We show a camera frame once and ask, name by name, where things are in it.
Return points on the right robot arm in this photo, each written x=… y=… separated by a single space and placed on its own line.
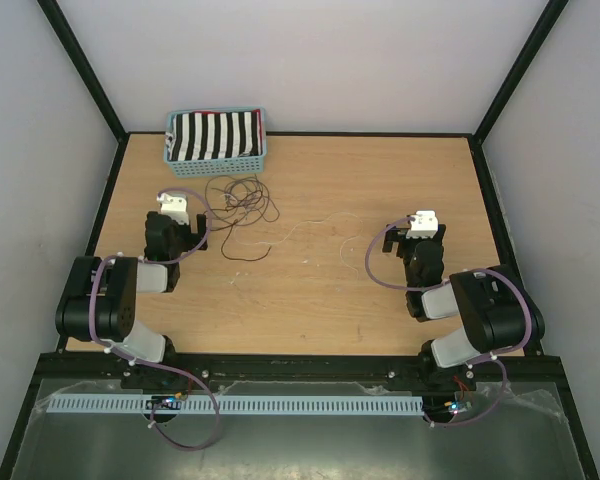
x=496 y=312

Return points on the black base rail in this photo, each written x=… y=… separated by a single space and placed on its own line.
x=392 y=372

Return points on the light blue plastic basket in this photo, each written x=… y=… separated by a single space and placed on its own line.
x=245 y=165

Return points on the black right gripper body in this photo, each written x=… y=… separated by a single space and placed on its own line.
x=407 y=246

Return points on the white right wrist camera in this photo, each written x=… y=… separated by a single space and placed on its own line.
x=423 y=224

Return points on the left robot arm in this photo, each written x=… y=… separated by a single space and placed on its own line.
x=98 y=303

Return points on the black white striped cloth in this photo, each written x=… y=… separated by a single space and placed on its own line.
x=214 y=135

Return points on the white zip tie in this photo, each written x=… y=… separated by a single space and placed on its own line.
x=326 y=236

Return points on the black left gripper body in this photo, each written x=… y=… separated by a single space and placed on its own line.
x=187 y=240

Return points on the black aluminium frame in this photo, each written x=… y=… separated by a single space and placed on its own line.
x=454 y=162

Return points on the light blue slotted cable duct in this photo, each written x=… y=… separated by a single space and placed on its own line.
x=237 y=405

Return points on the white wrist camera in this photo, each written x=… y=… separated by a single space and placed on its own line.
x=423 y=224
x=175 y=207

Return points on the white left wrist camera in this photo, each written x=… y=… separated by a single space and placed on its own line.
x=175 y=207

